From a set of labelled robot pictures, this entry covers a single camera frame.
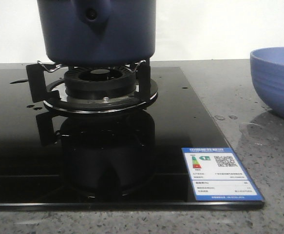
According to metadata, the dark blue cooking pot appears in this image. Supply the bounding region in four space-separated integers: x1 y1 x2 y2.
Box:
37 0 156 66

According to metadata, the black gas burner head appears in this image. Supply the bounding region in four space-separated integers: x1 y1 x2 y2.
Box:
64 66 136 99

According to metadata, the blue energy rating label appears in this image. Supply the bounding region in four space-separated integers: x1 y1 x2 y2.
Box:
182 147 264 201

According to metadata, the black glass gas stove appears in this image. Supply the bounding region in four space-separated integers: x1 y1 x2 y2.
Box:
0 67 265 211

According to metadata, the black pot support grate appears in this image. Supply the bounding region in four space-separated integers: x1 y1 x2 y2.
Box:
26 60 158 115

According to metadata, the light blue ribbed bowl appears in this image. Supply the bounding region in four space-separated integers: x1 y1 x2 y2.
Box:
250 47 284 118

